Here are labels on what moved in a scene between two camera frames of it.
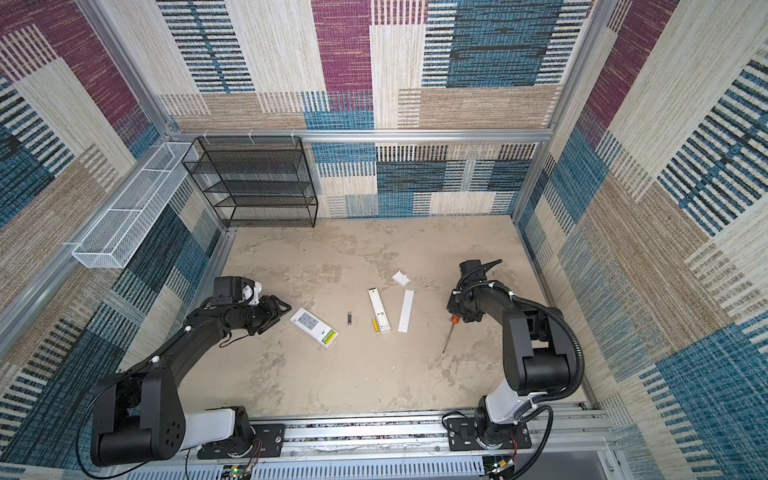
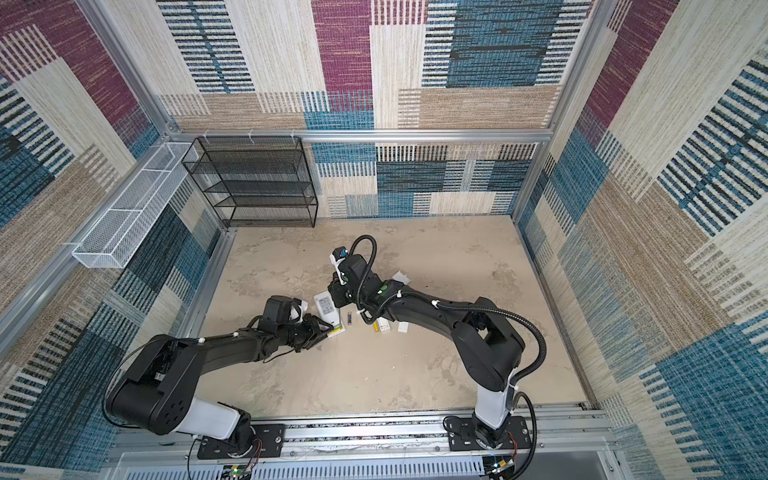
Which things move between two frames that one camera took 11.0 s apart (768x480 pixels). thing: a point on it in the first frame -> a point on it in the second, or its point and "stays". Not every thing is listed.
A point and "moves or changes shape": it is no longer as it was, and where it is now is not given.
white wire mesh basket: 114,238 stays
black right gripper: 453,307 -> 335,289
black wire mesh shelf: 256,181 stays
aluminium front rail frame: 570,450 stays
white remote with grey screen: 313,326 moves or changes shape
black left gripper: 269,313 -> 314,332
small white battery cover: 401,278 stays
